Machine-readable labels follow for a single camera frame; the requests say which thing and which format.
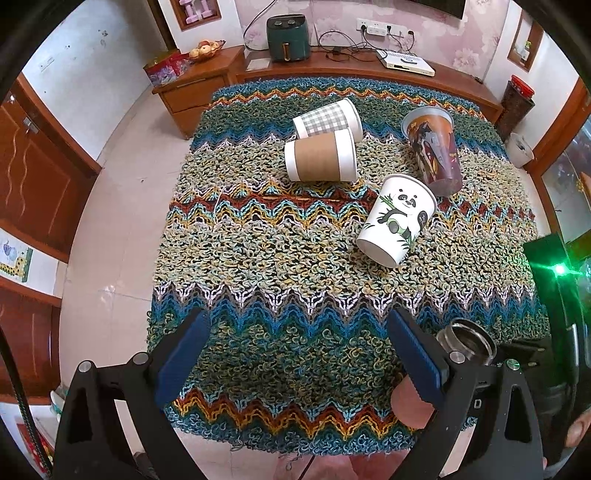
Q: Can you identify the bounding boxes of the pink steel tumbler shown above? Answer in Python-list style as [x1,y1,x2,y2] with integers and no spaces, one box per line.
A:
[391,318,497,429]

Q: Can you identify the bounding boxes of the panda print paper cup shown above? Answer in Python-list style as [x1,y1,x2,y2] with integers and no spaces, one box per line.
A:
[356,174,437,268]

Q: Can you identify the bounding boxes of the brown sleeve paper cup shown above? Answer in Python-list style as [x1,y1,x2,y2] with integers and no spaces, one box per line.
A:
[284,128,359,183]

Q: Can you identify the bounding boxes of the tall brown plastic cup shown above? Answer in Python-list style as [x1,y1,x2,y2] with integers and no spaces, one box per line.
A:
[401,106,463,197]

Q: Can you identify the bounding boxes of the grey checked paper cup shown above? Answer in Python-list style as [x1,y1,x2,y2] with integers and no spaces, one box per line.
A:
[293,98,363,143]

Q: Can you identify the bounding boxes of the person's hand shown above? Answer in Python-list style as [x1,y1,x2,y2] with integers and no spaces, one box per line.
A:
[565,408,591,448]

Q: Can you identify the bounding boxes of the colourful zigzag knitted cloth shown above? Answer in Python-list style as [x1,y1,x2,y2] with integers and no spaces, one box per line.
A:
[147,77,549,455]

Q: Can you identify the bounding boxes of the white waste bin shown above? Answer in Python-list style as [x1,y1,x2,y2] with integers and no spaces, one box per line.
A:
[505,132,534,168]

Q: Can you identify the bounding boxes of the brown wooden door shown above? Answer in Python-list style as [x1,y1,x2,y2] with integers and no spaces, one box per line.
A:
[1,74,101,263]

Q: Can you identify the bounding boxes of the small wooden drawer cabinet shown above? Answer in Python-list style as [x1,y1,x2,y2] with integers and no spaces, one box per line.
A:
[152,46,245,139]

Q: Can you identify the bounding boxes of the dark woven tall bin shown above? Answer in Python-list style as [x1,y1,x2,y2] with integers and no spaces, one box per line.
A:
[495,75,535,141]

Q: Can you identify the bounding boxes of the red gift tin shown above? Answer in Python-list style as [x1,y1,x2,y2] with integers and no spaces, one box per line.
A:
[143,49,190,87]

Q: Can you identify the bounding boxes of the white set-top box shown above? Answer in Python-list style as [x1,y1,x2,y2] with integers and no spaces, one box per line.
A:
[376,49,436,77]

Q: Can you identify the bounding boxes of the bowl of fruit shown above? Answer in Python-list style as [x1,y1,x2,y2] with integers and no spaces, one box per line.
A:
[188,40,225,63]

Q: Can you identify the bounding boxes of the long wooden tv cabinet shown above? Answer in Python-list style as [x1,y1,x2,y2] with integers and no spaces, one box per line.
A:
[238,50,504,124]

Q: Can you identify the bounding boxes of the dark green air fryer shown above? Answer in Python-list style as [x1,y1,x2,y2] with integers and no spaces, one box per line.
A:
[266,13,311,63]

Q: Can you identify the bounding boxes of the pink dumbbell pair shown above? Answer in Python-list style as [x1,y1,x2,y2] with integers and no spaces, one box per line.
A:
[178,0,218,26]

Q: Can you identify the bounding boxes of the white power strip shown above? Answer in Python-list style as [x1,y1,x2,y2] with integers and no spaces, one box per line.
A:
[356,18,409,37]

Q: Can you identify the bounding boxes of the black cables on cabinet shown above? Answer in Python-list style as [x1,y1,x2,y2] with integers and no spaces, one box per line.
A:
[315,28,417,63]

